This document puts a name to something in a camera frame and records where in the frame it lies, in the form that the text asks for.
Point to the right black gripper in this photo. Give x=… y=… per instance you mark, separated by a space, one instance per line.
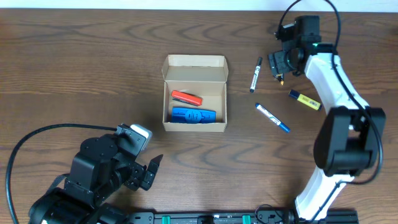
x=278 y=63

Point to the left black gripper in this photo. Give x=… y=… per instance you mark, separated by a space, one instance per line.
x=140 y=175

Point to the clear correction tape dispenser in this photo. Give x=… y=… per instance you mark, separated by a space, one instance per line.
x=280 y=78

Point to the yellow highlighter pen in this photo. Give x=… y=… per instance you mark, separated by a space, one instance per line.
x=305 y=100

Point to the black white marker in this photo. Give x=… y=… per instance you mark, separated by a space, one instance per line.
x=256 y=75

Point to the blue plastic case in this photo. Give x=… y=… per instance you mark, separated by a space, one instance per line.
x=192 y=116

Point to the blue white marker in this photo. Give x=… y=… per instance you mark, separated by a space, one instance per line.
x=275 y=120

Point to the red black stapler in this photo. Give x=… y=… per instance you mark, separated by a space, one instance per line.
x=186 y=98

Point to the brown cardboard box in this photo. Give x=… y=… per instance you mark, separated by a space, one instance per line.
x=204 y=76

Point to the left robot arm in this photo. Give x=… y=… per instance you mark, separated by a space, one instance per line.
x=101 y=167

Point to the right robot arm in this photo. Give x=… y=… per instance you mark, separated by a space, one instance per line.
x=349 y=141

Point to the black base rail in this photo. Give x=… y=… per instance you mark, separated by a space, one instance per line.
x=263 y=214

